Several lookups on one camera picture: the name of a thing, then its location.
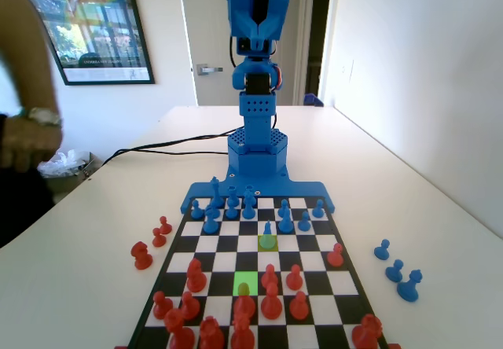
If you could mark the dark clothed person body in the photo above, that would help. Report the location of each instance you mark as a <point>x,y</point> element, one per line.
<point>19,207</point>

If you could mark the red chess queen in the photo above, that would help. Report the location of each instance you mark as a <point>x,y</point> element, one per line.
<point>241,333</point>

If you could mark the bare person forearm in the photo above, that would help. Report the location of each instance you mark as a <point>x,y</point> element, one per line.
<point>27,50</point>

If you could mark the red chess pawn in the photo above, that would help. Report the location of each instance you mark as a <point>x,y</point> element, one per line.
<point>189,306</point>
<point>294,277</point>
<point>298,306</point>
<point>160,305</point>
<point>158,237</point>
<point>165,225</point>
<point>269,274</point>
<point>335,254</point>

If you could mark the silver wristwatch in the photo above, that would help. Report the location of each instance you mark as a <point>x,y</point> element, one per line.
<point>45,116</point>

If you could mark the blue chess bishop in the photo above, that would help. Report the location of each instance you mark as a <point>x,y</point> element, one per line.
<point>211,223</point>
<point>408,286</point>

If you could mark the black framed wall poster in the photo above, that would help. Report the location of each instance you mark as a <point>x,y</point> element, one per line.
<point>110,30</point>

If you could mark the white door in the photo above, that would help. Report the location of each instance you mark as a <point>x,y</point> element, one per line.
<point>204,19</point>

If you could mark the crumpled clear plastic bag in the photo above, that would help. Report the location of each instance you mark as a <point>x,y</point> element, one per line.
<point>67,160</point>

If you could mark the small blue box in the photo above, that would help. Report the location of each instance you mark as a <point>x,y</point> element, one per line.
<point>312,100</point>

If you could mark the blue chess rook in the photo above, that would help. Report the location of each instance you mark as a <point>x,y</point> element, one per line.
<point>248,192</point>
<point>232,195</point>

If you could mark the blue chess king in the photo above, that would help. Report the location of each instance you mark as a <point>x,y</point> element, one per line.
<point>215,192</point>

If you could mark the blue board mounting plate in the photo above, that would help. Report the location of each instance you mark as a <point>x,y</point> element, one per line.
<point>306,189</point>

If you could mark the olive waste bin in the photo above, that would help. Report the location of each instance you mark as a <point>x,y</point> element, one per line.
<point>89,164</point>

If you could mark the bare person hand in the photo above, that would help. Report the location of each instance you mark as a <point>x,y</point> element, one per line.
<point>27,142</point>

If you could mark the black and white chessboard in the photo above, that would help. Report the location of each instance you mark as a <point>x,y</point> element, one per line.
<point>346,282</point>

